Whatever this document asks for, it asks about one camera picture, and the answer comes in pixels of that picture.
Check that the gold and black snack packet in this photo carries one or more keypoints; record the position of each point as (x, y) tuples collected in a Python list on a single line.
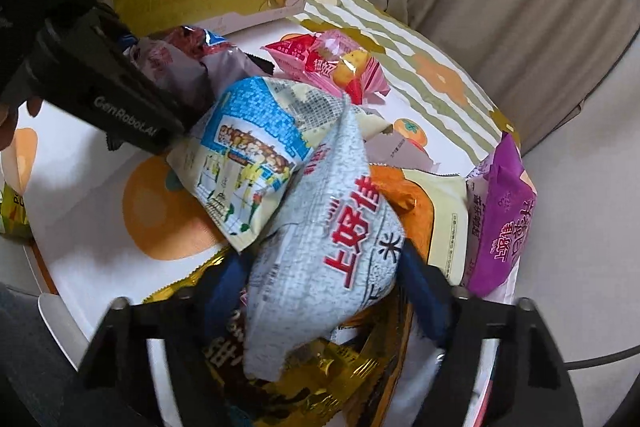
[(325, 382)]

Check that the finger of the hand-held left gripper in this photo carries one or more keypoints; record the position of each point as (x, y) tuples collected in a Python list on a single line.
[(177, 132)]

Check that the pink striped snack packet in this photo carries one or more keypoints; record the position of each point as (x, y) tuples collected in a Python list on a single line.
[(320, 57)]

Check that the blue and white illustrated packet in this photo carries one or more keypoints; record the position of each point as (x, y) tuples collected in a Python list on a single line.
[(250, 142)]

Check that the dark red snack packet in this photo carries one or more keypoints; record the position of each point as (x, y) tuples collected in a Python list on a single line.
[(175, 62)]

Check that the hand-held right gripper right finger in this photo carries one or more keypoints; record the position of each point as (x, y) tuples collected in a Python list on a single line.
[(422, 292)]

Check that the green and yellow snack packet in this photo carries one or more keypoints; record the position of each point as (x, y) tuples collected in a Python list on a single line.
[(12, 212)]

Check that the persimmon print tablecloth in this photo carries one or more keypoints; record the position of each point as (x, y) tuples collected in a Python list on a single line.
[(90, 267)]

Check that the orange cake cream packet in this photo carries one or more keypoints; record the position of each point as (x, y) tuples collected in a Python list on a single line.
[(440, 222)]

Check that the grey plush blanket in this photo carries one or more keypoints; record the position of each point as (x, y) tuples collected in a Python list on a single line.
[(25, 357)]

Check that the person's left hand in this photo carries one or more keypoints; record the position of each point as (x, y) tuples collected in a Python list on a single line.
[(34, 108)]

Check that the purple snack packet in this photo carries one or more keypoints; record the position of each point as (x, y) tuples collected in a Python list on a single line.
[(500, 217)]

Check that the grey speckled rice cracker packet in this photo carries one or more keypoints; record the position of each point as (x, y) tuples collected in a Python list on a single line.
[(325, 257)]

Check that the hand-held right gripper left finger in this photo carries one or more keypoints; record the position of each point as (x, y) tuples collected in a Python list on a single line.
[(222, 292)]

